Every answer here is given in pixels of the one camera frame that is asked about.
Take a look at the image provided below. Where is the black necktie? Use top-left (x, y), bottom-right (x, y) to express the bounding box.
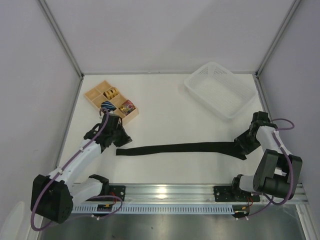
top-left (116, 142), bottom-right (249, 160)

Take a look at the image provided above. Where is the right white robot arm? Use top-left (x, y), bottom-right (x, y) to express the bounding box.
top-left (231, 111), bottom-right (303, 205)

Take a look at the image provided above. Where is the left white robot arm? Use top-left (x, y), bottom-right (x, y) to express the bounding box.
top-left (30, 113), bottom-right (132, 227)

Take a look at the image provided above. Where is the blue striped rolled tie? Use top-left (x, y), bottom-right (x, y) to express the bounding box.
top-left (100, 101), bottom-right (117, 111)

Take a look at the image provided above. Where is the colourful dotted rolled tie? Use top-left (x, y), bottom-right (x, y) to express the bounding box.
top-left (118, 100), bottom-right (136, 116)

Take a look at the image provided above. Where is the yellow patterned rolled tie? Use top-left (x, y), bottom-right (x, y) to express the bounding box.
top-left (103, 87), bottom-right (120, 100)

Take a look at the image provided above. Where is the wooden compartment box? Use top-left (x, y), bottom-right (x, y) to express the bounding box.
top-left (83, 80), bottom-right (139, 125)

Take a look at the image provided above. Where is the white plastic basket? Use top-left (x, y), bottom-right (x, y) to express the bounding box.
top-left (184, 61), bottom-right (257, 120)

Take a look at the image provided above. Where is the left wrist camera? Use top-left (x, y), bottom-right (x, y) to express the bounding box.
top-left (99, 107), bottom-right (113, 119)

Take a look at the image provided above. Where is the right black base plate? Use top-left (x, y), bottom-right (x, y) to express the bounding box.
top-left (213, 185), bottom-right (260, 203)

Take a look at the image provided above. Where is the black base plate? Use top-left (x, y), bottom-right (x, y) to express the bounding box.
top-left (213, 185), bottom-right (260, 203)
top-left (108, 185), bottom-right (126, 201)

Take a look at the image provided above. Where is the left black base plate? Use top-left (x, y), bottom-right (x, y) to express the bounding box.
top-left (108, 185), bottom-right (126, 201)

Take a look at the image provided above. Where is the aluminium mounting rail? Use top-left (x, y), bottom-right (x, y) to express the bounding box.
top-left (69, 183), bottom-right (309, 205)

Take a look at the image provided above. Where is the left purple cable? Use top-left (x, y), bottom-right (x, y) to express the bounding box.
top-left (30, 107), bottom-right (123, 231)

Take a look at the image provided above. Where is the white slotted cable duct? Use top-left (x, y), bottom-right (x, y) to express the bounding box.
top-left (72, 204), bottom-right (249, 215)

